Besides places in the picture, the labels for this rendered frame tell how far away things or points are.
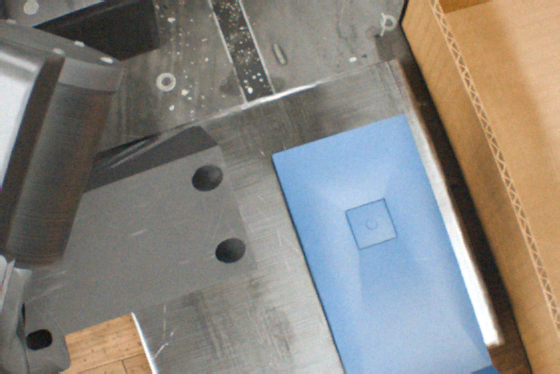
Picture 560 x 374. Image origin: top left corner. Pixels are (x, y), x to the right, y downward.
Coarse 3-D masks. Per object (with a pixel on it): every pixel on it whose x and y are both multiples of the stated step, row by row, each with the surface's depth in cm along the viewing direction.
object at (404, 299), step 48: (336, 144) 59; (384, 144) 59; (288, 192) 59; (336, 192) 59; (384, 192) 59; (432, 192) 59; (336, 240) 58; (432, 240) 58; (336, 288) 57; (384, 288) 58; (432, 288) 58; (336, 336) 57; (384, 336) 57; (432, 336) 57; (480, 336) 57
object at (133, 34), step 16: (144, 0) 56; (96, 16) 56; (112, 16) 57; (128, 16) 57; (144, 16) 58; (48, 32) 56; (64, 32) 56; (80, 32) 57; (96, 32) 58; (112, 32) 58; (128, 32) 59; (144, 32) 60; (96, 48) 60; (112, 48) 60; (128, 48) 61; (144, 48) 62
